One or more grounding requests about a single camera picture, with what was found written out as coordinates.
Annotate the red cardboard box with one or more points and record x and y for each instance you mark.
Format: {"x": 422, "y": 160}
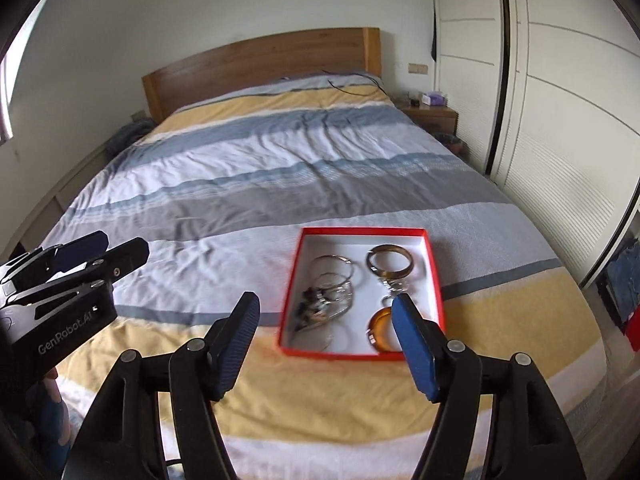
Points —
{"x": 360, "y": 247}

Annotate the orange translucent bangle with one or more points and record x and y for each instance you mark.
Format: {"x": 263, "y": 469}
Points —
{"x": 374, "y": 335}

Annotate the dark brown wide bangle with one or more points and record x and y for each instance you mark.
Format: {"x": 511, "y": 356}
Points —
{"x": 392, "y": 274}

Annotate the white sliding wardrobe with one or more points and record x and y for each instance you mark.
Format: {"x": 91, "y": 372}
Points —
{"x": 560, "y": 135}

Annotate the person's left hand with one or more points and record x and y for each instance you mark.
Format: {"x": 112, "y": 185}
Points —
{"x": 51, "y": 385}

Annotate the blue cloth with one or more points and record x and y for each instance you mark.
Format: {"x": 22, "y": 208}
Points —
{"x": 54, "y": 430}

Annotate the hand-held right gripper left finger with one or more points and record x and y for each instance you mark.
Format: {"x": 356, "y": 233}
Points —
{"x": 237, "y": 355}

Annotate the blue jeans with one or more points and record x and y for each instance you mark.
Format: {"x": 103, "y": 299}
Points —
{"x": 622, "y": 280}

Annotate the purple tissue box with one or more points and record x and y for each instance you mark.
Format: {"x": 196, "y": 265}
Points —
{"x": 434, "y": 99}

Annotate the wooden headboard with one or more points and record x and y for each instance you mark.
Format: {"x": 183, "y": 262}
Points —
{"x": 250, "y": 65}

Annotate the dark waste bin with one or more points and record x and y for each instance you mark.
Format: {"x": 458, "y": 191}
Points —
{"x": 450, "y": 141}

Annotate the red object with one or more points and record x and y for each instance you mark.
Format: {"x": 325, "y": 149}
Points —
{"x": 631, "y": 335}

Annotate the wooden nightstand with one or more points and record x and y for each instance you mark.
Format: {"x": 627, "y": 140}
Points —
{"x": 432, "y": 117}

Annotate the small dark object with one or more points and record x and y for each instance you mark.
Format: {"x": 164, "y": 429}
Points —
{"x": 413, "y": 98}

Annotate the twisted silver bangle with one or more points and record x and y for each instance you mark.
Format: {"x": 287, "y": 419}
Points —
{"x": 350, "y": 285}

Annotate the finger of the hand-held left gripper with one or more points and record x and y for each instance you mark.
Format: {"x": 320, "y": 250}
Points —
{"x": 127, "y": 255}
{"x": 80, "y": 250}

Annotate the striped duvet bed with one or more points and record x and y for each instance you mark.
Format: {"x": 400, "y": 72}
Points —
{"x": 250, "y": 150}

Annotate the thin silver bangle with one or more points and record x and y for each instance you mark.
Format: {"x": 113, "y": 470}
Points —
{"x": 327, "y": 345}
{"x": 332, "y": 257}

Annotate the blue-grey cloth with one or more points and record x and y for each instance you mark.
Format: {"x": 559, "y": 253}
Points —
{"x": 127, "y": 135}

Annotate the beige wall switch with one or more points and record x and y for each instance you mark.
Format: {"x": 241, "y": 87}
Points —
{"x": 419, "y": 68}

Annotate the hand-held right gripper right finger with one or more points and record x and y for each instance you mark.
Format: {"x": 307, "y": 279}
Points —
{"x": 412, "y": 350}

